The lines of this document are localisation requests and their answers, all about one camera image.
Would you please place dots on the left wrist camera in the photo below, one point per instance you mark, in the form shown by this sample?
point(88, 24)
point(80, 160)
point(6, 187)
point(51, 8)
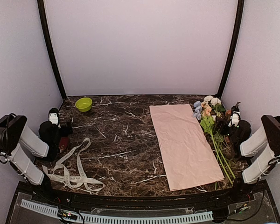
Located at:
point(54, 117)

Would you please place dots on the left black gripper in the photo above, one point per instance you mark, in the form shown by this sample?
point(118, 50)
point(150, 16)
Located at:
point(66, 132)

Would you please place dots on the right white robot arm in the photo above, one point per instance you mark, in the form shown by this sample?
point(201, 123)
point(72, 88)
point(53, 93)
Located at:
point(263, 147)

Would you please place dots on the grey slotted cable duct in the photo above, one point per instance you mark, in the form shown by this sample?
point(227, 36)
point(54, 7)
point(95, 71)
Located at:
point(109, 216)

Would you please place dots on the pink wrapping paper sheet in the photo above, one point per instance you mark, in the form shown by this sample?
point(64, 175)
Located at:
point(186, 154)

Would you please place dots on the beige printed ribbon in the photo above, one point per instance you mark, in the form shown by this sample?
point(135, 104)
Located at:
point(69, 171)

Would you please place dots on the blue flower stem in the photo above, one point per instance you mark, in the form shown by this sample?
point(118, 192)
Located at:
point(198, 109)

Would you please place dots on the black frame post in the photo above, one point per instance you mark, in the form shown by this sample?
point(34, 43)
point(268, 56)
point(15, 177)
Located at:
point(49, 47)
point(232, 48)

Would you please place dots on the right black frame post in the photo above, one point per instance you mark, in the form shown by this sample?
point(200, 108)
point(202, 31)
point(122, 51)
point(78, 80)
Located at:
point(232, 48)

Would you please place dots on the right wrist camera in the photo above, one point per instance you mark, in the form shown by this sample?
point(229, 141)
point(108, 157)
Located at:
point(235, 116)

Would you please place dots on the red embroidered pouch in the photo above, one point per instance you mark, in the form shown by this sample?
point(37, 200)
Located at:
point(63, 144)

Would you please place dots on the green plastic bowl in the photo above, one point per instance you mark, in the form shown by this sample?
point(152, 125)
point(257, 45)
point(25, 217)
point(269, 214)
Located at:
point(84, 104)

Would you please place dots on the peach and orange flower stem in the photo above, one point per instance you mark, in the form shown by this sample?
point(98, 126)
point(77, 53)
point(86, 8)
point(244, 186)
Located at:
point(210, 116)

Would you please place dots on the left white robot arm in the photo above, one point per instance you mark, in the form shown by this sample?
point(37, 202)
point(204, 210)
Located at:
point(18, 143)

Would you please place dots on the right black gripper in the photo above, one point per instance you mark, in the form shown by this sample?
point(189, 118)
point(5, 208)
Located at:
point(223, 130)

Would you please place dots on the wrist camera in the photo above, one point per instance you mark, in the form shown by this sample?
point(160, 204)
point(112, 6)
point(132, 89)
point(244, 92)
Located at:
point(54, 117)
point(235, 116)

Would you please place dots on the white rose stem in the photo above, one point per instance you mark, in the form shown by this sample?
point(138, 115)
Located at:
point(219, 146)

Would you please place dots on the left black frame post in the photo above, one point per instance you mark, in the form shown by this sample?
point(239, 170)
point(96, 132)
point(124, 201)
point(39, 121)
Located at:
point(49, 47)

